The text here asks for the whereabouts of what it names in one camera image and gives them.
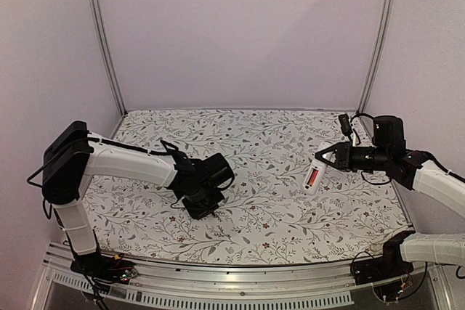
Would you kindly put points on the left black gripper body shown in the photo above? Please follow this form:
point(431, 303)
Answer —
point(203, 201)

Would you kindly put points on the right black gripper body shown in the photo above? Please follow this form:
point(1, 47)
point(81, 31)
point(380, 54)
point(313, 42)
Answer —
point(344, 156)

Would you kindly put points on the red battery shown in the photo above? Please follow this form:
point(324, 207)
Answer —
point(312, 177)

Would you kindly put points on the white remote control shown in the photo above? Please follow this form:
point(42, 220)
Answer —
point(318, 168)

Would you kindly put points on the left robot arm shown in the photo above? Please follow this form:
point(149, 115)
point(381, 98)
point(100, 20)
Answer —
point(77, 155)

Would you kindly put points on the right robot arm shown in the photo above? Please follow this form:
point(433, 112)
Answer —
point(415, 170)

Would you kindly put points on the floral patterned table mat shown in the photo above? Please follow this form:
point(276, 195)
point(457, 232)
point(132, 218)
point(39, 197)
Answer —
point(266, 217)

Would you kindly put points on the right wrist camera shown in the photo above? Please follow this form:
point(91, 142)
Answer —
point(345, 124)

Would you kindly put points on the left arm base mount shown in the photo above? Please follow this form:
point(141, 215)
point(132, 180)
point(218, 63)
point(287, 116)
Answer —
point(107, 269)

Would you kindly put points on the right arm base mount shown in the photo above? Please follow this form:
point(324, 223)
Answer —
point(366, 268)

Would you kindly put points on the front aluminium rail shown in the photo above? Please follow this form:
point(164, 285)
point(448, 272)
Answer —
point(181, 285)

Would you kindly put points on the right aluminium frame post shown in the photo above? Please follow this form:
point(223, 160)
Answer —
point(375, 59)

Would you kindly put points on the aluminium frame post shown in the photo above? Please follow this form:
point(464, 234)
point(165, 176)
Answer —
point(104, 46)
point(375, 59)

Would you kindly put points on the left aluminium frame post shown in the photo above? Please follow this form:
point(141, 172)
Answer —
point(104, 46)

